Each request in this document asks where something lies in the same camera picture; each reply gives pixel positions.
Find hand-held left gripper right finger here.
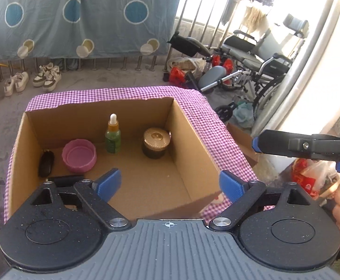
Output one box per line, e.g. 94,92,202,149
208,170,320,231

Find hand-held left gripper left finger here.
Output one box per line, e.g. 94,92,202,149
30,168,132,231

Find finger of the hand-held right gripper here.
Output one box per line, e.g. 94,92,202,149
252,129,340,162

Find green dropper bottle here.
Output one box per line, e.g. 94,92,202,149
105,113,121,154

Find black cylinder tube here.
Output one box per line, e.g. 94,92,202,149
48,174,84,187

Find pink plastic lid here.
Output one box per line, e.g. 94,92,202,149
62,139,97,173

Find black jar with gold lid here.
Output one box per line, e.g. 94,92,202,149
141,127,172,159

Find black car key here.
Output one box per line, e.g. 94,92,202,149
38,149,55,178

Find small brown cardboard box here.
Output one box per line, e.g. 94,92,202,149
227,122,259,167

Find blue plastic bag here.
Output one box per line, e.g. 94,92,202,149
234,102,255,127

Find red and white plastic bag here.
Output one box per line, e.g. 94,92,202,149
292,159,338,199

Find grey wheelchair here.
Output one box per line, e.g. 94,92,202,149
216,13,310,123

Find grey padded seat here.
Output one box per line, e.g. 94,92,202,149
197,66,227,88

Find brown and white sneaker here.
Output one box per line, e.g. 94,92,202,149
43,66,62,91

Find beige bag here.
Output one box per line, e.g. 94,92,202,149
168,58,205,78

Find beige black sneakers pair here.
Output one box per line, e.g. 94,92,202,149
32,63,54,87

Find beige hanging towel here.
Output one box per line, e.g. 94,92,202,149
243,4,271,32

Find black padded seat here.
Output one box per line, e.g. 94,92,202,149
167,31,211,59

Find white shoe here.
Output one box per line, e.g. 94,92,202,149
4,77,15,97
13,71,30,92

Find metal balcony railing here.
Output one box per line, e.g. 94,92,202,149
174,0,246,50

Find blue printed blanket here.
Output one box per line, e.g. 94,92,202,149
0,0,183,62

